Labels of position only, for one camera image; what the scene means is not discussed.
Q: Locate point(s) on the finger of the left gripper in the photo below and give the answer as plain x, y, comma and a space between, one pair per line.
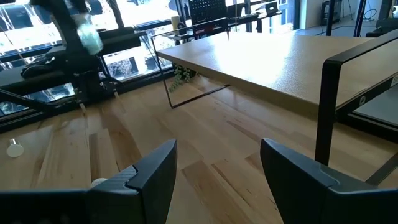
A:
85, 7
74, 7

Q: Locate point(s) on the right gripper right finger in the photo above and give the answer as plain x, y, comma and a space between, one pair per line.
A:
304, 193

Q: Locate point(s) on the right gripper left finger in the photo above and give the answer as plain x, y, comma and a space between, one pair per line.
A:
146, 193

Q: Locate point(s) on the green medicine bottle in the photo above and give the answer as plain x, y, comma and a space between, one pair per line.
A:
90, 37

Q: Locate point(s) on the clear wide medicine bottle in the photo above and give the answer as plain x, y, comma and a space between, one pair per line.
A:
15, 149

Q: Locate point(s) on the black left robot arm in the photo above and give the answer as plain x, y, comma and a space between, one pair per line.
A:
77, 71

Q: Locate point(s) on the large window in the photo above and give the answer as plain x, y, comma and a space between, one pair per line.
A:
31, 31

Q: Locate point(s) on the beige cylinder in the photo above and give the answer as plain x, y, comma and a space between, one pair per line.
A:
175, 22

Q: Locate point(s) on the potted green succulent plant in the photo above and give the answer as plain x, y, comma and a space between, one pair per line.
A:
183, 76

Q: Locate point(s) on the black desk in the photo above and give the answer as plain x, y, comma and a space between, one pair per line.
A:
255, 18

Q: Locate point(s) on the black pole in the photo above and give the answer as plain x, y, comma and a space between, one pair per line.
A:
330, 17

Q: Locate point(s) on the blue pole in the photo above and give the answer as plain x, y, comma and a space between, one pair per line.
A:
360, 17

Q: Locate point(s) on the open laptop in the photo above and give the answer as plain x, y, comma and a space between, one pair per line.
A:
272, 7

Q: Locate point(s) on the wooden shelf black frame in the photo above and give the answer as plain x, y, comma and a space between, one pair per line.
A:
264, 62

